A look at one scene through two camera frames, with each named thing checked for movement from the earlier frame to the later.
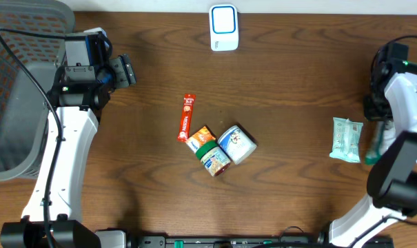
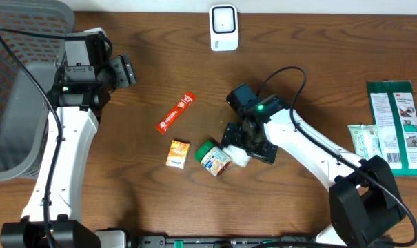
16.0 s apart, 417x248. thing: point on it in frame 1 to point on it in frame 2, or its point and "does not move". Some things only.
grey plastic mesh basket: (20, 76) does not move
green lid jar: (213, 158) does not move
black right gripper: (371, 114) to (233, 136)
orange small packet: (201, 137) to (178, 154)
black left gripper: (123, 68) does not move
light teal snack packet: (346, 139) to (365, 140)
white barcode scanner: (223, 27) does not move
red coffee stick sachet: (186, 117) to (185, 101)
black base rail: (244, 242) does not move
